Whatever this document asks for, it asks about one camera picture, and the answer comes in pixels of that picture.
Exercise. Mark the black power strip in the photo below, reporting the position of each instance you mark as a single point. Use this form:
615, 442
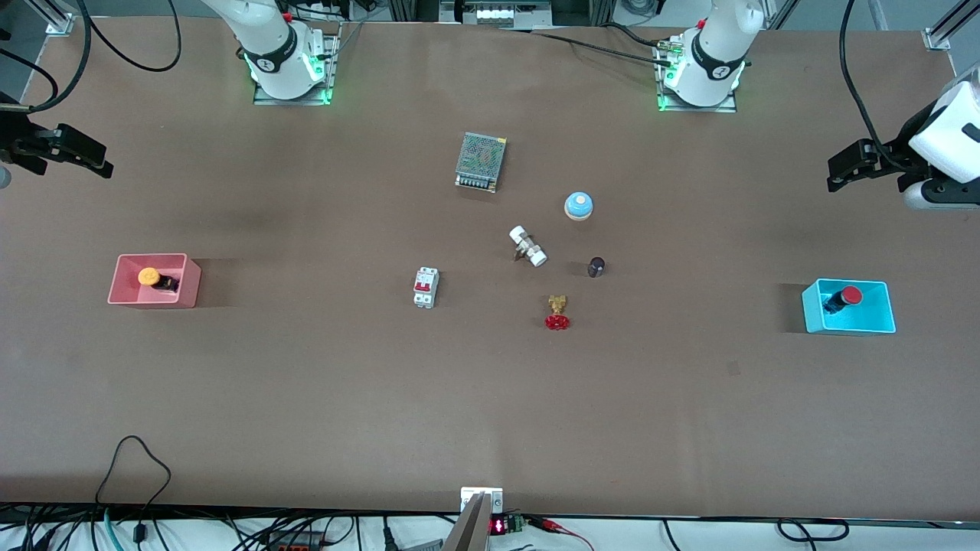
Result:
333, 9

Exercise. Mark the aluminium frame corner bracket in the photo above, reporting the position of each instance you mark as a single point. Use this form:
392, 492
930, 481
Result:
60, 24
938, 38

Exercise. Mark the pink plastic bin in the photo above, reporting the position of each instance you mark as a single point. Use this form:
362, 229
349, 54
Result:
164, 295

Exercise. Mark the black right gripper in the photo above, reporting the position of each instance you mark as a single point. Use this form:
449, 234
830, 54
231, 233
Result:
17, 141

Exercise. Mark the silver control box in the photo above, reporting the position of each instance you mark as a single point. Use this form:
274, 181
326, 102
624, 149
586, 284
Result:
496, 11

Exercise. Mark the small red LED display module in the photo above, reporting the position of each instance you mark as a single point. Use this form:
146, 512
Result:
505, 525

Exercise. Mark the yellow push button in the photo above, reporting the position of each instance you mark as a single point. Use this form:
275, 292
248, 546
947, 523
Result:
148, 275

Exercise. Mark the cyan plastic bin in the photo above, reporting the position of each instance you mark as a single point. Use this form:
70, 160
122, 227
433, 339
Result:
857, 321

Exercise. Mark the red push button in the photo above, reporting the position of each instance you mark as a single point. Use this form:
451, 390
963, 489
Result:
850, 295

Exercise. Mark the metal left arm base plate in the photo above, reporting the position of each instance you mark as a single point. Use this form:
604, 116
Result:
727, 105

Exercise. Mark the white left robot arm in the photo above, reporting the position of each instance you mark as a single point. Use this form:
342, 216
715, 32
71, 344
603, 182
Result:
953, 130

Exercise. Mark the blue call bell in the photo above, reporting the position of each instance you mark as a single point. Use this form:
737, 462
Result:
579, 205

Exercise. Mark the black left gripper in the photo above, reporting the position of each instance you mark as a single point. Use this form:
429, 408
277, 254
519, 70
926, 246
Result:
893, 155

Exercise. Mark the white red circuit breaker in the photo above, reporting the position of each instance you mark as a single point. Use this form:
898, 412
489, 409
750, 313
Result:
426, 288

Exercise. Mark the metal mesh power supply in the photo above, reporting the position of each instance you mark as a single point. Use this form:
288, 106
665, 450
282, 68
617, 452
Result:
481, 158

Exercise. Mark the grey aluminium camera post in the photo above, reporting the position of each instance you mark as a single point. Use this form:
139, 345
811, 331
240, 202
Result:
471, 528

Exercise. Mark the white pipe fitting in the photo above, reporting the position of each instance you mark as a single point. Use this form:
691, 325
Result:
528, 246

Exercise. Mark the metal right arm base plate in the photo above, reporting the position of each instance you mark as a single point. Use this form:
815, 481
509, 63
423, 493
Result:
331, 69

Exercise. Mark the small dark cylinder knob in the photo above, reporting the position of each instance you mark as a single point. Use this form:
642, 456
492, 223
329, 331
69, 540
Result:
596, 267

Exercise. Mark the red clip lead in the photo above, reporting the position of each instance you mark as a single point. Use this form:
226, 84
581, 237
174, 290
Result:
563, 528

